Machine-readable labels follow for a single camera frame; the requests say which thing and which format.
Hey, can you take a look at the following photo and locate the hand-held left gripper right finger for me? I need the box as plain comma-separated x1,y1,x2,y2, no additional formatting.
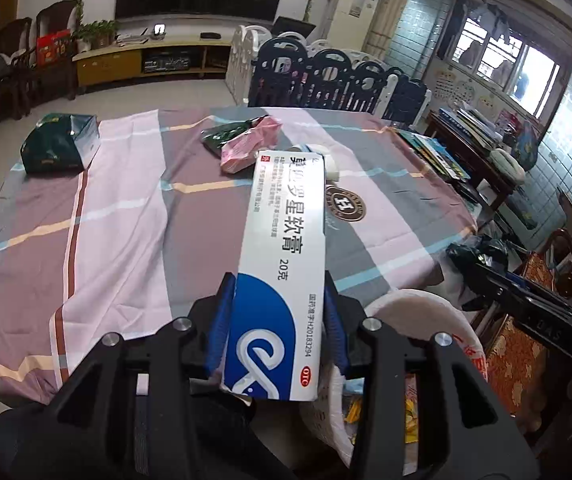
323,271,541,480

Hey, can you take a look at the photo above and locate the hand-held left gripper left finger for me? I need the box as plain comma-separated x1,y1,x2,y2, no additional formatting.
13,272,237,480

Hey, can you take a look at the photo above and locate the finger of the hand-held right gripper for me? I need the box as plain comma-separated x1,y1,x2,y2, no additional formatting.
466,260,509,293
460,292,501,312

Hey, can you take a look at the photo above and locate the black plastic bag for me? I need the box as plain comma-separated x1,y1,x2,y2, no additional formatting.
446,234,511,273

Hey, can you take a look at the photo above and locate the white blue medicine box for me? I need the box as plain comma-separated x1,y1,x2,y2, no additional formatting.
220,149,327,403

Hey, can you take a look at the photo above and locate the yellow snack bag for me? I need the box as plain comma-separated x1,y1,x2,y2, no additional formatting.
343,392,419,446

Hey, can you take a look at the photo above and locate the wooden chair floral cushion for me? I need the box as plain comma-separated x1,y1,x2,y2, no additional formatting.
480,230,572,436

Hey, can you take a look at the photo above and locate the dark wooden side desk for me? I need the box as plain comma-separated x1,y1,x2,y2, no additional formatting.
423,107,521,211

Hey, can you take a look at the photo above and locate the stack of picture books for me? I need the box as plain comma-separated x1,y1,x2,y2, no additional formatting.
398,130,471,183

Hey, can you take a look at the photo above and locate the blue printed bag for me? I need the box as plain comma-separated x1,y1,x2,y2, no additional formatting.
510,120,541,173

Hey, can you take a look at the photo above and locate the plaid pink grey tablecloth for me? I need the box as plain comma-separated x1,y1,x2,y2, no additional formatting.
0,105,479,406

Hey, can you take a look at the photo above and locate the pile of books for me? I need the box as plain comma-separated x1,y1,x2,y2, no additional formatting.
438,105,501,146

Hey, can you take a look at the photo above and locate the small white tube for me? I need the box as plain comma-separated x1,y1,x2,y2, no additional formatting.
311,145,344,183

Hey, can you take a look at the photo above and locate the pink plastic bag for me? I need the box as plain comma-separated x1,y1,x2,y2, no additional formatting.
221,116,283,175

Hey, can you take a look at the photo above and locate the dark green crumpled packet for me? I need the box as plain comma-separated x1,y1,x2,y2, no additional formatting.
201,117,267,158

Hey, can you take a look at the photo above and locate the glass window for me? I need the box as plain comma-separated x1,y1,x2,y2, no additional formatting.
448,0,572,116

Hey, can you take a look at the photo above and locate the dark green carton box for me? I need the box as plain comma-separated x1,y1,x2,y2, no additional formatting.
20,112,101,176

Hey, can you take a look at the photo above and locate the blue white playpen fence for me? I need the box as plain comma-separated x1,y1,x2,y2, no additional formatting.
226,25,431,123

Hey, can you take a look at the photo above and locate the beige curtain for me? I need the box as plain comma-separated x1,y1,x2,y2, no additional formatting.
366,0,419,51

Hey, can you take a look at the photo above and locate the yellow wooden television cabinet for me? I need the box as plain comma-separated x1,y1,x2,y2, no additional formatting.
72,37,234,88

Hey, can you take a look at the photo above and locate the white standing air conditioner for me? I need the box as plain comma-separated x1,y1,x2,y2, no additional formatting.
333,0,389,53

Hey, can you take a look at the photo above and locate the black monitor screen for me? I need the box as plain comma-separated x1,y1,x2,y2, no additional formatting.
271,16,317,41

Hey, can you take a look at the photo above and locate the potted green plant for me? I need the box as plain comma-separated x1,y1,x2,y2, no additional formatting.
72,20,119,51

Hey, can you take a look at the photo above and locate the red gift box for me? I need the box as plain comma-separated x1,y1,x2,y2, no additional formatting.
36,29,74,67

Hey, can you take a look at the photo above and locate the dark wooden armchair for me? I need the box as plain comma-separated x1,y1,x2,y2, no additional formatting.
33,0,79,101
0,17,34,136

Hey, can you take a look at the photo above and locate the wall chart poster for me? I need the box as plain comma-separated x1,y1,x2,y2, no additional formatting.
428,67,476,111

